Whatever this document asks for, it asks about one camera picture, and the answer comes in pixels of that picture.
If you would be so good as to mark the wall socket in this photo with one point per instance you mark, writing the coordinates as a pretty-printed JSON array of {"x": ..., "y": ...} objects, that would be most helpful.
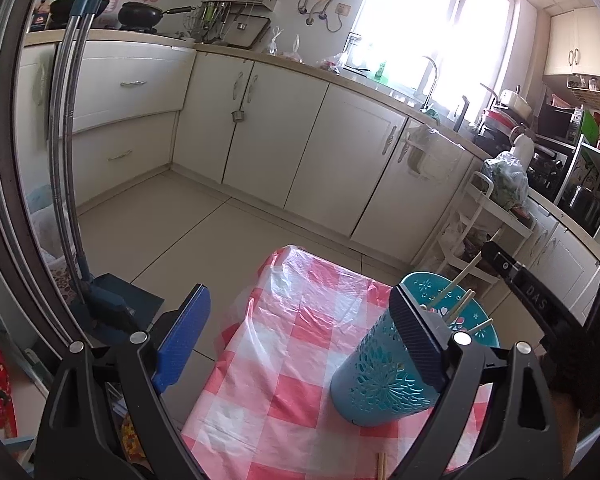
[{"x": 342, "y": 9}]

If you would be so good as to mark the white door-hung bag holder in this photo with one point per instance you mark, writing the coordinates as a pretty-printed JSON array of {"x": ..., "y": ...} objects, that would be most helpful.
[{"x": 430, "y": 160}]

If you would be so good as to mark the bag of leafy greens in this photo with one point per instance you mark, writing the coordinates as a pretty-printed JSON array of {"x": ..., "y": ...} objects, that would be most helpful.
[{"x": 505, "y": 180}]

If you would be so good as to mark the green bottle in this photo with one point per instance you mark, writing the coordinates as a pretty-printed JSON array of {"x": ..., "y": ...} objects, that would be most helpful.
[{"x": 380, "y": 72}]

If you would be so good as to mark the grey tray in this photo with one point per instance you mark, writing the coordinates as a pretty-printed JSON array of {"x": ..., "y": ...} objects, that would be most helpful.
[{"x": 250, "y": 35}]

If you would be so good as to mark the clear plastic floor bag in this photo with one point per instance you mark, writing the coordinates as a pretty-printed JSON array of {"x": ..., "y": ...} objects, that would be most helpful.
[{"x": 47, "y": 230}]

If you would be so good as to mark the green cutting board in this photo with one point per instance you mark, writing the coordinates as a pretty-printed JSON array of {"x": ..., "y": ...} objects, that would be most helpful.
[{"x": 590, "y": 127}]

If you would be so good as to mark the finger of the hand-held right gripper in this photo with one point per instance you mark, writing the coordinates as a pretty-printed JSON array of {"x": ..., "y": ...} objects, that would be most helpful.
[{"x": 500, "y": 259}]

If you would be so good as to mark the black toaster oven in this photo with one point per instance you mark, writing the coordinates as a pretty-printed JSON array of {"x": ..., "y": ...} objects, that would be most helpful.
[{"x": 547, "y": 172}]

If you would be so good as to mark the chrome faucet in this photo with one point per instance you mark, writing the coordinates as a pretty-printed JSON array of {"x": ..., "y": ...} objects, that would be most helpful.
[{"x": 435, "y": 77}]

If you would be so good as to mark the cream upper cabinet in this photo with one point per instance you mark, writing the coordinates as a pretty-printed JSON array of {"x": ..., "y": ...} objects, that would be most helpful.
[{"x": 580, "y": 45}]

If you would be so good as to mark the dark sliding door frame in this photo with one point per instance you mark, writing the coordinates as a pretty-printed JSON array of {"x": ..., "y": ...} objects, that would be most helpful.
[{"x": 10, "y": 160}]

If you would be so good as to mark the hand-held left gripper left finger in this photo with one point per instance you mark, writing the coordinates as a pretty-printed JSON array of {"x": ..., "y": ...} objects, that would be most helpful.
[{"x": 180, "y": 340}]

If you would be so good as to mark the wall utensil rack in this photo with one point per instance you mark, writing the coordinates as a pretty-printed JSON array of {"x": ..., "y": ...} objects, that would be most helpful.
[{"x": 220, "y": 10}]

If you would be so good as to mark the microwave oven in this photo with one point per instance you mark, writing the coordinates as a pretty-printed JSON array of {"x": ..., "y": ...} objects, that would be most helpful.
[{"x": 560, "y": 122}]

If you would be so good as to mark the wooden chopstick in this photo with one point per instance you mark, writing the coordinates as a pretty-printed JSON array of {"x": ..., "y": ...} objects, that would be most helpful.
[
  {"x": 460, "y": 276},
  {"x": 381, "y": 467},
  {"x": 482, "y": 325},
  {"x": 462, "y": 302}
]

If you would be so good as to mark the person's right forearm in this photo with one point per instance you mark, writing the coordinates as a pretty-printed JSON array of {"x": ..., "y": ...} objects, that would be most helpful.
[{"x": 567, "y": 435}]

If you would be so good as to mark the knotted plastic bag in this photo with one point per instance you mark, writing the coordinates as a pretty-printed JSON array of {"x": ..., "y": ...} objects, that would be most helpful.
[
  {"x": 275, "y": 42},
  {"x": 294, "y": 50}
]

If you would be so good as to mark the glass jar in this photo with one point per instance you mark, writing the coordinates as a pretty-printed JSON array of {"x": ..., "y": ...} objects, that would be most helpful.
[{"x": 353, "y": 50}]

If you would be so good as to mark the red white checked tablecloth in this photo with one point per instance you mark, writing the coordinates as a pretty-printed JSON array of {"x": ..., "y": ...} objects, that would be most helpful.
[{"x": 290, "y": 360}]

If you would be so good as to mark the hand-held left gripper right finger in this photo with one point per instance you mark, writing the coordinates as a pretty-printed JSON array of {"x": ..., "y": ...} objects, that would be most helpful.
[{"x": 420, "y": 345}]

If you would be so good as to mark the white cooking pot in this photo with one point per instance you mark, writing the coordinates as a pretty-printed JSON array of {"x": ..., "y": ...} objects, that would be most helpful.
[{"x": 516, "y": 104}]

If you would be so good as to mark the white jug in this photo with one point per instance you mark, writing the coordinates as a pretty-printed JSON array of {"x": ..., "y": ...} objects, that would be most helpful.
[{"x": 522, "y": 145}]

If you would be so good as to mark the kitchen window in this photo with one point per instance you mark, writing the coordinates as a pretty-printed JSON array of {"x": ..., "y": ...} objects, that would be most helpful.
[{"x": 430, "y": 20}]

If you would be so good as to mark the cream side cabinet run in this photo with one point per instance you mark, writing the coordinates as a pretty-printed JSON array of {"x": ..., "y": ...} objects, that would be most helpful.
[{"x": 560, "y": 260}]

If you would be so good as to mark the white trolley rack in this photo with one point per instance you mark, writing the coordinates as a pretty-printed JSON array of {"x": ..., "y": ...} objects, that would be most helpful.
[{"x": 480, "y": 195}]

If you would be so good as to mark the cream drawer cabinet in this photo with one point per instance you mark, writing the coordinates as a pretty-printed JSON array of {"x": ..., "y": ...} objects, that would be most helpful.
[{"x": 125, "y": 110}]

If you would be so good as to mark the teal perforated plastic basket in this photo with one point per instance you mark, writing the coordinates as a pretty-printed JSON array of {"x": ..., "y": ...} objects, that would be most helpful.
[{"x": 375, "y": 380}]

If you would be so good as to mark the cream base cabinet run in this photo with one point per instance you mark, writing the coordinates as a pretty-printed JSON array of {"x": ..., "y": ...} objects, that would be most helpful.
[{"x": 330, "y": 150}]

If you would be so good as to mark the small hanging metal cup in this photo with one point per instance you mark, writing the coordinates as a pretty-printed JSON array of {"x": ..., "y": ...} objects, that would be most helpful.
[{"x": 237, "y": 116}]

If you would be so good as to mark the black round pan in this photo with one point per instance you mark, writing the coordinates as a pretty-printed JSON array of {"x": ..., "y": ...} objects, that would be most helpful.
[{"x": 75, "y": 10}]

